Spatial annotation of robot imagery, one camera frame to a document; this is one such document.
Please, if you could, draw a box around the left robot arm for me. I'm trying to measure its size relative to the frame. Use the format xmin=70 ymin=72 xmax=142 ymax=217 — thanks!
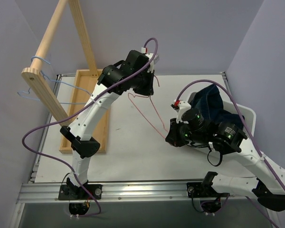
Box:
xmin=60 ymin=48 xmax=159 ymax=200

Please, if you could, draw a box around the purple cable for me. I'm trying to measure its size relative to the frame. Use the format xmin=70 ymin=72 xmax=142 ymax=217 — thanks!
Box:
xmin=22 ymin=37 xmax=160 ymax=217
xmin=177 ymin=79 xmax=285 ymax=228

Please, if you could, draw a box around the white plastic basket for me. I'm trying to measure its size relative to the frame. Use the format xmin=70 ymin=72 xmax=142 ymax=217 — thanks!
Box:
xmin=180 ymin=91 xmax=257 ymax=152

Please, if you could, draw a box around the dark blue denim skirt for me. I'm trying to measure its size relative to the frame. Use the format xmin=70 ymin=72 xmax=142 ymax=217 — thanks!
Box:
xmin=189 ymin=84 xmax=244 ymax=130

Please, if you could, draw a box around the wooden clothes rack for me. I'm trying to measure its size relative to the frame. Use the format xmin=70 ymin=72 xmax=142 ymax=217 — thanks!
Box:
xmin=21 ymin=0 xmax=114 ymax=155

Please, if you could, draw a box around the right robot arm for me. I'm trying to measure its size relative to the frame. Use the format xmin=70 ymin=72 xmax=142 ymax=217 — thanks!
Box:
xmin=165 ymin=108 xmax=285 ymax=212

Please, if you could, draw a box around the light blue wire hanger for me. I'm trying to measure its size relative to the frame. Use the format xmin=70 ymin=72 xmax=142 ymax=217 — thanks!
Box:
xmin=17 ymin=56 xmax=92 ymax=105

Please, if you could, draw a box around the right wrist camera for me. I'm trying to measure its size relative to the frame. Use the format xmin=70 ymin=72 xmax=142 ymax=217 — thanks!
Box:
xmin=171 ymin=100 xmax=191 ymax=124

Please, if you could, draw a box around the pink wire hanger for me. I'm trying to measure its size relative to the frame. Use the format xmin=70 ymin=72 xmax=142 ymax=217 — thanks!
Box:
xmin=126 ymin=75 xmax=168 ymax=141

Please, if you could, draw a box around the aluminium mounting rail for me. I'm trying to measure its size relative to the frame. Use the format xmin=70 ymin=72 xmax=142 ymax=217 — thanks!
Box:
xmin=16 ymin=179 xmax=266 ymax=205

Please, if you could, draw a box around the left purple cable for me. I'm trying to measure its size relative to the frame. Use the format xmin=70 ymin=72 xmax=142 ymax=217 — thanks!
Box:
xmin=22 ymin=37 xmax=160 ymax=217

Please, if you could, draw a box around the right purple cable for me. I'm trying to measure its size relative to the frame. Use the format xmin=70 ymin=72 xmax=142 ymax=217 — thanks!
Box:
xmin=177 ymin=79 xmax=285 ymax=228

